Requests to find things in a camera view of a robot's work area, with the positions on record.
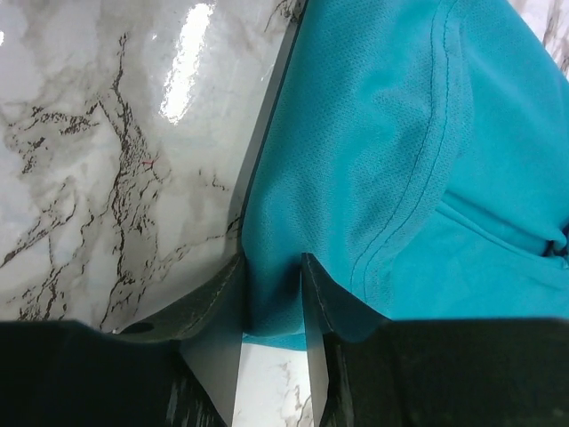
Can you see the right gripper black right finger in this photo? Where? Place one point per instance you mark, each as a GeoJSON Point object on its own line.
{"type": "Point", "coordinates": [367, 370]}

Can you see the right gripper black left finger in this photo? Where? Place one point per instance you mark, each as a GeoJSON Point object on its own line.
{"type": "Point", "coordinates": [177, 367]}

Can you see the teal t shirt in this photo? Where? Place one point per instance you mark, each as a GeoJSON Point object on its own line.
{"type": "Point", "coordinates": [419, 149]}

